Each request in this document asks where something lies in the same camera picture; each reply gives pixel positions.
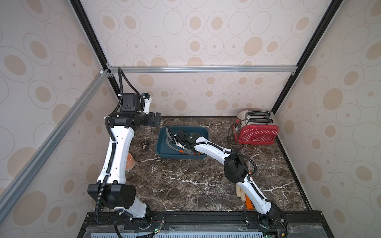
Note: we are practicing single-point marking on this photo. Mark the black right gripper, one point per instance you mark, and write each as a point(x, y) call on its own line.
point(181, 136)

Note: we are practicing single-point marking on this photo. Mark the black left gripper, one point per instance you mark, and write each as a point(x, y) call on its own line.
point(156, 119)

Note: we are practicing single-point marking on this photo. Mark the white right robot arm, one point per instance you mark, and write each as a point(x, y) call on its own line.
point(238, 169)

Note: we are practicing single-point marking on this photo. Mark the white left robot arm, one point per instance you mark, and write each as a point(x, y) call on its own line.
point(113, 196)

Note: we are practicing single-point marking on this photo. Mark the teal plastic storage box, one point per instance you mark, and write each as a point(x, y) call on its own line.
point(165, 152)

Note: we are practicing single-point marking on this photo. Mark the pink tape roll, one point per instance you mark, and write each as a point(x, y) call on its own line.
point(130, 162)

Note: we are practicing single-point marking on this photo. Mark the red polka dot toaster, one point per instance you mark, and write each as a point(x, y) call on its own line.
point(255, 127)

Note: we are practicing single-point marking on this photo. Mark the horizontal aluminium frame bar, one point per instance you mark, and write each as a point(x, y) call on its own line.
point(209, 69)

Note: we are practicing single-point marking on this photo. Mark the diagonal aluminium frame bar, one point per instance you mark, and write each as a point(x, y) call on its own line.
point(19, 185)

